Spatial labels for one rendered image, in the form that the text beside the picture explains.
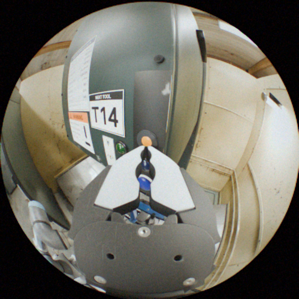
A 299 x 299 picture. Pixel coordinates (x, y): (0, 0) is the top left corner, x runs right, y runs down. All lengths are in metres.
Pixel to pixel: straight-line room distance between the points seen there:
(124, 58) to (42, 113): 1.26
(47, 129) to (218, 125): 1.91
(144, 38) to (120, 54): 0.04
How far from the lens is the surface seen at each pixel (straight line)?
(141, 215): 0.57
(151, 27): 0.16
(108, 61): 0.18
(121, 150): 0.17
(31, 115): 1.37
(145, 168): 0.15
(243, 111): 1.23
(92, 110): 0.21
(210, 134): 1.19
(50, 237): 0.45
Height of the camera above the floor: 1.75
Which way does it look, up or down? 33 degrees down
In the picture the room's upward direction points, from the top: 4 degrees clockwise
